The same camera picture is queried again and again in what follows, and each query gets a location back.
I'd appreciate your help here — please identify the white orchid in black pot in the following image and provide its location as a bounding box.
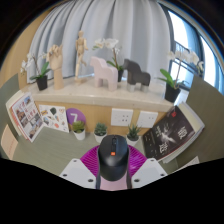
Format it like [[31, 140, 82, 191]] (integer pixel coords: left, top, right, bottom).
[[92, 37, 126, 83], [19, 51, 53, 92], [156, 49, 205, 104]]

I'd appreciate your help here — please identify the wooden artist mannequin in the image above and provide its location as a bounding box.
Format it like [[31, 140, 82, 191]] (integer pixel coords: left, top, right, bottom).
[[73, 30, 90, 84]]

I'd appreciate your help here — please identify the small succulent in white pot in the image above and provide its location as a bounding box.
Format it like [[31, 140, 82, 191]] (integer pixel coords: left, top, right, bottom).
[[71, 120, 87, 141], [93, 122, 108, 144], [125, 123, 142, 147]]

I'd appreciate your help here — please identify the dark grey horse figure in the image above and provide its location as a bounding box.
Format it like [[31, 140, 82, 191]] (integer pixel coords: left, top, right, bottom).
[[122, 58, 152, 93]]

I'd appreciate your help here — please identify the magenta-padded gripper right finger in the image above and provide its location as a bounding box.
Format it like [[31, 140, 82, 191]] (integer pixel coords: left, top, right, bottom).
[[127, 146, 168, 190]]

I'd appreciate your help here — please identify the black cover book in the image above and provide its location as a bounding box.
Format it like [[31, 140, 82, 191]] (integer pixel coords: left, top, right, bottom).
[[142, 105, 196, 162]]

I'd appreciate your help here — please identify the purple mouse pad with wrist rest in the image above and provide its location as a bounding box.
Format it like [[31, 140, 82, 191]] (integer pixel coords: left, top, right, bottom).
[[99, 175, 130, 192]]

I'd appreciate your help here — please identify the red-spined photo cover book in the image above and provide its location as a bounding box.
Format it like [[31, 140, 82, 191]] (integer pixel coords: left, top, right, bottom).
[[5, 89, 45, 143]]

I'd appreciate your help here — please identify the light grey curtain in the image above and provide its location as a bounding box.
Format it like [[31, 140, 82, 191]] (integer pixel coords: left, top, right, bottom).
[[26, 0, 174, 83]]

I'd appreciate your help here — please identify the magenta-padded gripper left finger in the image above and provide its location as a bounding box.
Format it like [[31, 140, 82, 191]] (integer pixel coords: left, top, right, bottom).
[[59, 146, 101, 190]]

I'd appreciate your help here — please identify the round purple number sign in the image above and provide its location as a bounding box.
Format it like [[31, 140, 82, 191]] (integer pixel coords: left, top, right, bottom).
[[65, 107, 87, 127]]

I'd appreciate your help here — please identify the wooden hand model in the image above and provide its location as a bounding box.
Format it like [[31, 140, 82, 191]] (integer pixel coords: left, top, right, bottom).
[[45, 44, 65, 90]]

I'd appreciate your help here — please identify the black computer mouse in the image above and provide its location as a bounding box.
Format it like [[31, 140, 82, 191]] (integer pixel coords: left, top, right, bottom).
[[97, 134, 130, 183]]

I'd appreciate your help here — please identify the pink horse figure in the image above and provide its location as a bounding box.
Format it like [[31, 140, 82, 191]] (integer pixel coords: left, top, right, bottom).
[[89, 55, 119, 92]]

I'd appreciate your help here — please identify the white wall socket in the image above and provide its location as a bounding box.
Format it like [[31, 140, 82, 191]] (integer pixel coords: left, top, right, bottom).
[[136, 110, 159, 129], [110, 107, 134, 128]]

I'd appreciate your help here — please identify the white illustrated sticker sheet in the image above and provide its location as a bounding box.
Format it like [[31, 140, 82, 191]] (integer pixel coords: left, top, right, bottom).
[[38, 104, 70, 134]]

